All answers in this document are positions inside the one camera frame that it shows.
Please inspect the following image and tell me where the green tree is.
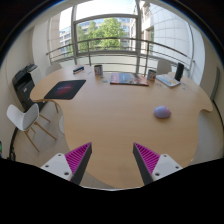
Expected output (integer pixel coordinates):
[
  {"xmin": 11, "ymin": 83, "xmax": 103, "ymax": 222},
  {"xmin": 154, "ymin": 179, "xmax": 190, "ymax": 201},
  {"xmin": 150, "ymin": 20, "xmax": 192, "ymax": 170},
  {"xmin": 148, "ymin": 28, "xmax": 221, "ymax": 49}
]
[{"xmin": 87, "ymin": 18, "xmax": 128, "ymax": 50}]

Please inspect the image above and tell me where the tall black cylinder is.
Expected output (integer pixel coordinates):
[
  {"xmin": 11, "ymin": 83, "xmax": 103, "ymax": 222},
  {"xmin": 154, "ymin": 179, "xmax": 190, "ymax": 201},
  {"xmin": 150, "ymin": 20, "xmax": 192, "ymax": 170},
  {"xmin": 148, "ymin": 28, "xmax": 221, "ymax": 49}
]
[{"xmin": 174, "ymin": 62, "xmax": 185, "ymax": 82}]

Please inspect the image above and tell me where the pink and lilac computer mouse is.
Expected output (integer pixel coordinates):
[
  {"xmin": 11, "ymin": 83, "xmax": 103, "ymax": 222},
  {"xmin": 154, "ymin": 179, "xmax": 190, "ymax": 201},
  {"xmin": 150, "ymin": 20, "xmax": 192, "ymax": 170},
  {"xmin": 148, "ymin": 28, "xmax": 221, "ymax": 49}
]
[{"xmin": 153, "ymin": 105, "xmax": 173, "ymax": 120}]

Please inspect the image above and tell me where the white mug with red print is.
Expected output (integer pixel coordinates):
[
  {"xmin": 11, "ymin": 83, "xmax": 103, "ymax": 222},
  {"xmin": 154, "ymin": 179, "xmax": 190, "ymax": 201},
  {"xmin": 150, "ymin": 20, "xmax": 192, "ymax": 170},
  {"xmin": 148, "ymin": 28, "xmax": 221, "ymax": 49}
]
[{"xmin": 93, "ymin": 64, "xmax": 104, "ymax": 77}]

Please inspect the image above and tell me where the black mouse pad, red-blue print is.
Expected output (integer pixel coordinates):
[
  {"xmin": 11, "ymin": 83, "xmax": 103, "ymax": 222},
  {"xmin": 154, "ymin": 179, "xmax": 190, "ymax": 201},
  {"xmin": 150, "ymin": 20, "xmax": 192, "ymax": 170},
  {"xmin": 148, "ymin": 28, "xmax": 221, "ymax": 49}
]
[{"xmin": 43, "ymin": 79, "xmax": 87, "ymax": 101}]

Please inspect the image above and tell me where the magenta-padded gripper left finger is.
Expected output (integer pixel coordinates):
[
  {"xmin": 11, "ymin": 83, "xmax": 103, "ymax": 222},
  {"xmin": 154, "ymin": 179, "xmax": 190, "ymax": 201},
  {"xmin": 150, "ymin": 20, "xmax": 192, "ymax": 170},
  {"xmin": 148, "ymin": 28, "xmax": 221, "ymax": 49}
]
[{"xmin": 40, "ymin": 142, "xmax": 93, "ymax": 186}]

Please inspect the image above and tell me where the black whiteboard eraser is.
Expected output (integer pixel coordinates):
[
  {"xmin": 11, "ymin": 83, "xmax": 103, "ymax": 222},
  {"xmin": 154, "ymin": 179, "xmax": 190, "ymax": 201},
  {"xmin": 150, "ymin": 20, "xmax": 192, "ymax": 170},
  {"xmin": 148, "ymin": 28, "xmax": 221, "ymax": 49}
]
[{"xmin": 72, "ymin": 65, "xmax": 85, "ymax": 75}]

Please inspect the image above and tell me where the red and dark magazine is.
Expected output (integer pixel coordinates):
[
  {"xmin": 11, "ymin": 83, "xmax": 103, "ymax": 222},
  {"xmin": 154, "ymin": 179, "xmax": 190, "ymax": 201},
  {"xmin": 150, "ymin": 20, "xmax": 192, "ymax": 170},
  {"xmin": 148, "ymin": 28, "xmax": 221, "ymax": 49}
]
[{"xmin": 109, "ymin": 72, "xmax": 150, "ymax": 87}]

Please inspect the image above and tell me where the grey metal railing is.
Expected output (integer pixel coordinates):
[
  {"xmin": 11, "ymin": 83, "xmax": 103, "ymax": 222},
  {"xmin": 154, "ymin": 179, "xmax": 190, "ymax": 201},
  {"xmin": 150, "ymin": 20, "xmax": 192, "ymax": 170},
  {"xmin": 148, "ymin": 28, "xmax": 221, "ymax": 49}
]
[{"xmin": 45, "ymin": 36, "xmax": 196, "ymax": 79}]

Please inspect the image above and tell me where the black and white office printer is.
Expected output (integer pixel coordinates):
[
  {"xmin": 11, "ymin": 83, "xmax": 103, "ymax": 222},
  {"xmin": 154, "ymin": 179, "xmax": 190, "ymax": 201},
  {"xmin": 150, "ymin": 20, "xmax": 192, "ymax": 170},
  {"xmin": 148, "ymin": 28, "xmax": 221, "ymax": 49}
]
[{"xmin": 11, "ymin": 63, "xmax": 46, "ymax": 113}]

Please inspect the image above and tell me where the white chair with wooden legs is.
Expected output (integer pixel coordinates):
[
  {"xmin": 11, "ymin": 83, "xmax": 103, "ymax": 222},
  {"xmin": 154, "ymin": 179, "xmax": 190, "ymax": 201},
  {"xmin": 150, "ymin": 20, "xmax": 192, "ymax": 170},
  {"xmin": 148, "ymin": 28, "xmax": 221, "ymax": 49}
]
[{"xmin": 6, "ymin": 102, "xmax": 58, "ymax": 153}]

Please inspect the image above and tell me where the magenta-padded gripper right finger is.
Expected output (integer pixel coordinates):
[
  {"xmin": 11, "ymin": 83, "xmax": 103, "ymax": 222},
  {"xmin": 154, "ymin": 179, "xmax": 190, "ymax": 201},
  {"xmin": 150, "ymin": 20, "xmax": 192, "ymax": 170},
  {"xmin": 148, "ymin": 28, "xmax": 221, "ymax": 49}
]
[{"xmin": 132, "ymin": 142, "xmax": 184, "ymax": 186}]

